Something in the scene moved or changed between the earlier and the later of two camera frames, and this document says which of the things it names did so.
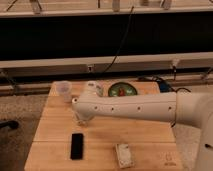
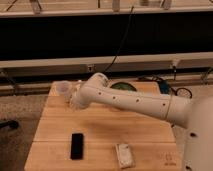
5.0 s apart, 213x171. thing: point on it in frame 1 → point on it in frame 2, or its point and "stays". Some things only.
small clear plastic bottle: [77, 118] → [75, 102]
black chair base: [13, 124] stays
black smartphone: [76, 151] stays
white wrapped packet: [125, 156] stays
